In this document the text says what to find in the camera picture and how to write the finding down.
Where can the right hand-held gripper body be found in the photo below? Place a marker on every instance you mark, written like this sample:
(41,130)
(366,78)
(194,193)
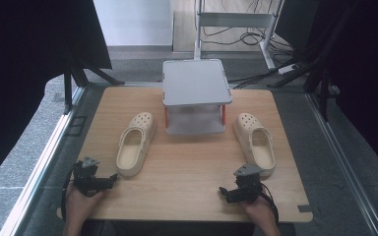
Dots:
(246,188)

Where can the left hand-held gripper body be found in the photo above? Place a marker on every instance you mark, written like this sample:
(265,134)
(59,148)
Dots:
(87,182)

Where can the person's left hand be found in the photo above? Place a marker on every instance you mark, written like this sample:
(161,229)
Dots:
(80,205)

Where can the person's right hand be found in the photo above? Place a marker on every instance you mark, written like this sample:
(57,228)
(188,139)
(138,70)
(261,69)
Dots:
(259,211)

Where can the beige clog shoe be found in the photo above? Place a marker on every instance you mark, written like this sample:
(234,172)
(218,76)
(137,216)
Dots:
(134,147)
(257,144)

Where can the black stand legs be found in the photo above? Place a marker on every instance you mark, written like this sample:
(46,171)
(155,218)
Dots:
(75,78)
(321,82)

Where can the grey two-tier shoe rack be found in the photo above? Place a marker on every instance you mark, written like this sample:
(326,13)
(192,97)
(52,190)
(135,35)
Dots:
(195,82)

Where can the white power strip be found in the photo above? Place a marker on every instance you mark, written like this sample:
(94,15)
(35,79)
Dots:
(287,68)

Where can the black curtain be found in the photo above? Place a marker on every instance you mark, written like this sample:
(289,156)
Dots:
(29,65)
(367,65)

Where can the white metal stand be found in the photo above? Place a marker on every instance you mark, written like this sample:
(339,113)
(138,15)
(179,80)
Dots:
(233,19)

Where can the aluminium rail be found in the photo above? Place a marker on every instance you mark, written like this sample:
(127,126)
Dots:
(39,167)
(344,164)

